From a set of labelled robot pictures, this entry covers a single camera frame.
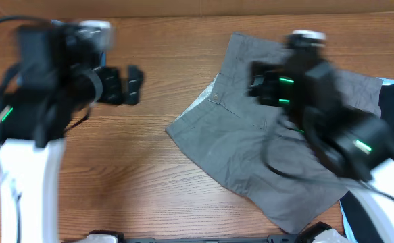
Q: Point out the grey shorts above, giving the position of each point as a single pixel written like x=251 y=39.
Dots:
x=224 y=131

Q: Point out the light blue garment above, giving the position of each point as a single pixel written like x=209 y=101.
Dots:
x=358 y=226

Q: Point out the folded blue denim shorts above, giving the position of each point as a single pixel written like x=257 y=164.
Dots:
x=57 y=23

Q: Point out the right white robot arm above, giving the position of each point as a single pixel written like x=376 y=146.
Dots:
x=353 y=144

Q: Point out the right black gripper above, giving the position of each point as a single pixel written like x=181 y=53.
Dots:
x=269 y=88

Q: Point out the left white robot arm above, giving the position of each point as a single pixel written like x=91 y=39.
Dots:
x=60 y=71

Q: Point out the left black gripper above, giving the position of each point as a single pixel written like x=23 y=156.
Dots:
x=111 y=77

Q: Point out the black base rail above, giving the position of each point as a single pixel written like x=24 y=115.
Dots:
x=306 y=236

